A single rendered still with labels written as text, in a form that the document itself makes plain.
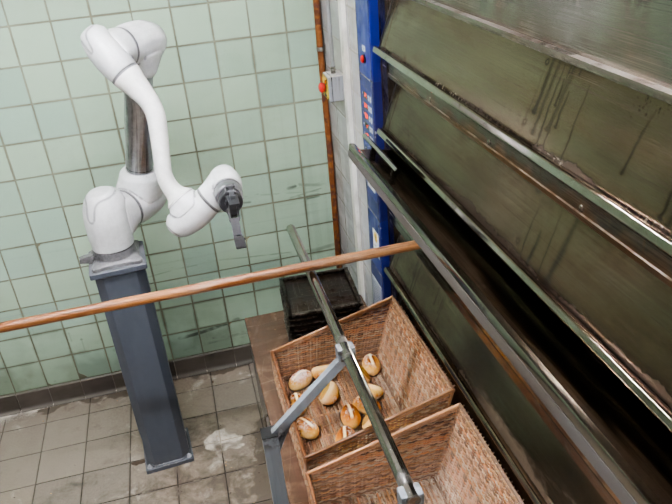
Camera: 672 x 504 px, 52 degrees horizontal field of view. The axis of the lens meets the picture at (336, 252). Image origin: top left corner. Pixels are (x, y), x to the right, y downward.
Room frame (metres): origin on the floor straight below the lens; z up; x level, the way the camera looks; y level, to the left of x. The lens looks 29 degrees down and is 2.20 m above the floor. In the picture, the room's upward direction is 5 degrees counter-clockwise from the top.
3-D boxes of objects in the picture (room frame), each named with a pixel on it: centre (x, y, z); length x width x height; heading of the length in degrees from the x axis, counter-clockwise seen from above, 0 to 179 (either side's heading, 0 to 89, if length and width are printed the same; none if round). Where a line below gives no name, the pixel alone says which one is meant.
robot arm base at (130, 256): (2.29, 0.84, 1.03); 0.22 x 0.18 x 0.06; 106
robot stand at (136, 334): (2.29, 0.83, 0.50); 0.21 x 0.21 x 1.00; 16
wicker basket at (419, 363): (1.77, -0.02, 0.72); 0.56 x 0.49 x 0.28; 13
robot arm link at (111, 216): (2.30, 0.82, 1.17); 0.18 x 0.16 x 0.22; 155
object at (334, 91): (2.72, -0.05, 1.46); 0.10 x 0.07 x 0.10; 12
